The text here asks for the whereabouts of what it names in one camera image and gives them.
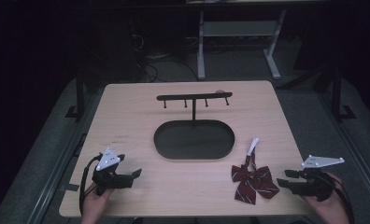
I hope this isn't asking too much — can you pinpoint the person's left hand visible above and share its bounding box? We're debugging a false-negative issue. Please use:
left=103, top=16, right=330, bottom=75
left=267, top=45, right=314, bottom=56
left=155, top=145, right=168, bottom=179
left=80, top=182, right=115, bottom=224

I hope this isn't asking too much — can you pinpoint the black metal stand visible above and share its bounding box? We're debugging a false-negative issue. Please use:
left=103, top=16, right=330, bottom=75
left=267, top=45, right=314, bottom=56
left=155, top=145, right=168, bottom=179
left=313, top=63, right=358, bottom=123
left=64, top=69, right=88, bottom=122

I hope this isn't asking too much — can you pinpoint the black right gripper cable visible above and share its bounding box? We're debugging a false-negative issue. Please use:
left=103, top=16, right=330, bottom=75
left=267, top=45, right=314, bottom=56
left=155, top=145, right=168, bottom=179
left=320, top=171, right=356, bottom=224

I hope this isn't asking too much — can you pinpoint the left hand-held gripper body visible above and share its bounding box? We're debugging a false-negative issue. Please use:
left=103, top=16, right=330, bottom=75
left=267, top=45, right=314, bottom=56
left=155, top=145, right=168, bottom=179
left=91, top=147, right=135, bottom=197

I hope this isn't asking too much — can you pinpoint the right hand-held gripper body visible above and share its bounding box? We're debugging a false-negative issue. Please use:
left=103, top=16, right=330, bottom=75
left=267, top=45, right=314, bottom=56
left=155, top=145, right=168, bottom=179
left=288, top=154, right=346, bottom=203

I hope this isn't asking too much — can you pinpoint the dark red striped bow tie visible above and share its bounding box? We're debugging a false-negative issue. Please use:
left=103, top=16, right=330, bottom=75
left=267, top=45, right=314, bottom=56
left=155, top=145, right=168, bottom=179
left=231, top=137, right=281, bottom=205

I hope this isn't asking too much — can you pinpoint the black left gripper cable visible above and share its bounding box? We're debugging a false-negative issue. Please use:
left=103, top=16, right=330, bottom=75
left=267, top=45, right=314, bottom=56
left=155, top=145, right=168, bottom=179
left=78, top=153, right=104, bottom=216

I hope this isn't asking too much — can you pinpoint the person's right hand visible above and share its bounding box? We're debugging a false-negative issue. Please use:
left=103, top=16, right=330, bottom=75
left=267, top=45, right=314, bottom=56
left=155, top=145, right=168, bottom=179
left=300, top=173, right=351, bottom=224

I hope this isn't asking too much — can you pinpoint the grey metal table frame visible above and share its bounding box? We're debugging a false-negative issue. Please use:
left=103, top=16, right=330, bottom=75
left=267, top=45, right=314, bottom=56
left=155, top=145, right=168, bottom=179
left=196, top=8, right=288, bottom=81

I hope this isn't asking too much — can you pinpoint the black hook rack with tray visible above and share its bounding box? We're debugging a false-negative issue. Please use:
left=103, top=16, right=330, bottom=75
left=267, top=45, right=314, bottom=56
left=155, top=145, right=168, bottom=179
left=153, top=91, right=236, bottom=161

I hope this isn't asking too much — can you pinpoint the bundle of floor cables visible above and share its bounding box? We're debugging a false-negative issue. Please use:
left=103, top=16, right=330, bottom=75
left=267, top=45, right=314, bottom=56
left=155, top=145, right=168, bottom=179
left=128, top=31, right=200, bottom=83

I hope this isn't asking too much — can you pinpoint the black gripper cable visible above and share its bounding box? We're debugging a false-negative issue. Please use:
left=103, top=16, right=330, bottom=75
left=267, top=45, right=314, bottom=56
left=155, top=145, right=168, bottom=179
left=78, top=153, right=104, bottom=216
left=320, top=171, right=356, bottom=224

